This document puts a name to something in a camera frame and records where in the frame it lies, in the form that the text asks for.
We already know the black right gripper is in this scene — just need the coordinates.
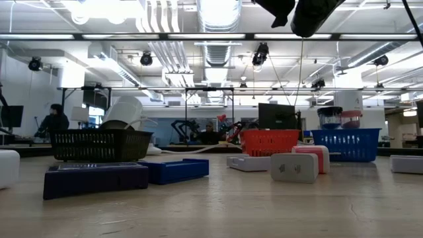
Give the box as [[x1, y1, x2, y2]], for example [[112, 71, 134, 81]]
[[254, 0, 346, 38]]

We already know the black capped blue hourglass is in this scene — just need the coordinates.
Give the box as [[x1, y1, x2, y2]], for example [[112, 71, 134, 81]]
[[316, 106, 343, 131]]

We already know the pink hourglass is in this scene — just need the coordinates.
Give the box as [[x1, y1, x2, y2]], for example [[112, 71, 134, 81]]
[[340, 109, 364, 130]]

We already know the blue plastic basket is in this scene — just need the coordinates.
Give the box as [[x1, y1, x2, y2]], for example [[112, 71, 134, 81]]
[[310, 128, 383, 163]]

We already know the pink plug charger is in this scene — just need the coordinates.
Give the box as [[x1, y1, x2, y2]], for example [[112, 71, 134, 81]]
[[290, 145, 330, 175]]

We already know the white digital thermometer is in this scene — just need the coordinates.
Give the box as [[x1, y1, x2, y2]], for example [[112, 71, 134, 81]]
[[226, 154, 272, 173], [389, 154, 423, 175]]

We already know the black plastic basket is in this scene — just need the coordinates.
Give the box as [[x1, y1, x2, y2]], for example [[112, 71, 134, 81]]
[[49, 128, 153, 163]]

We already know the black overhead crossbar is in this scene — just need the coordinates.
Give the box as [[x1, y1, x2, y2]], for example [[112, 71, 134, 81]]
[[0, 32, 423, 42]]

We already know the black ceiling spotlight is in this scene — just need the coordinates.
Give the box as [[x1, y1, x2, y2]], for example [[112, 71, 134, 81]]
[[28, 56, 43, 72], [373, 54, 390, 67], [251, 42, 270, 67], [311, 78, 327, 91], [139, 51, 153, 67]]

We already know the black computer monitor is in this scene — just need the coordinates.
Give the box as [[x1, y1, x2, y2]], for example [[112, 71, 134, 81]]
[[0, 105, 24, 128], [258, 102, 297, 131]]

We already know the white round column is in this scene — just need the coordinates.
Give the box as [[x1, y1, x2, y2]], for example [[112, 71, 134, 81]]
[[333, 91, 364, 130]]

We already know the red desk lamp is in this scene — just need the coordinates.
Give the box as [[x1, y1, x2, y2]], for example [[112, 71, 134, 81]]
[[216, 114, 247, 143]]

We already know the red plastic basket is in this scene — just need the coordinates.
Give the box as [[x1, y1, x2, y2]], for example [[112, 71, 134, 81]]
[[240, 129, 301, 158]]

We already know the person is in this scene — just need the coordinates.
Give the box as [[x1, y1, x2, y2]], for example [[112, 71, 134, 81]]
[[34, 103, 70, 138], [194, 121, 221, 145]]

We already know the white cube charger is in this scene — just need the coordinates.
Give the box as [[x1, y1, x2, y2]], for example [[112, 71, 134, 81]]
[[270, 152, 320, 184], [0, 149, 20, 190]]

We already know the white cylindrical lamp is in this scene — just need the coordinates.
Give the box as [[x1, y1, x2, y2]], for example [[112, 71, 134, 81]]
[[98, 95, 145, 132]]

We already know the dark blue digital thermometer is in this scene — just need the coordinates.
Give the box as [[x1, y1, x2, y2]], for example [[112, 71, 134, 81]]
[[42, 161, 149, 201]]

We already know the silver air duct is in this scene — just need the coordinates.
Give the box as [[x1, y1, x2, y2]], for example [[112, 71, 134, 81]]
[[197, 0, 243, 67]]

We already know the black workstation frame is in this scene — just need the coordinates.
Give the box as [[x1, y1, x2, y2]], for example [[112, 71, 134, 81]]
[[58, 85, 423, 146]]

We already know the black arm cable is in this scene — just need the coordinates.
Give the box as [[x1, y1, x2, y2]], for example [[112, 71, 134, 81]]
[[401, 0, 423, 48]]

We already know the black aluminium table frame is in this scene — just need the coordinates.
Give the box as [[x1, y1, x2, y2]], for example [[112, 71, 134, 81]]
[[0, 143, 423, 158]]

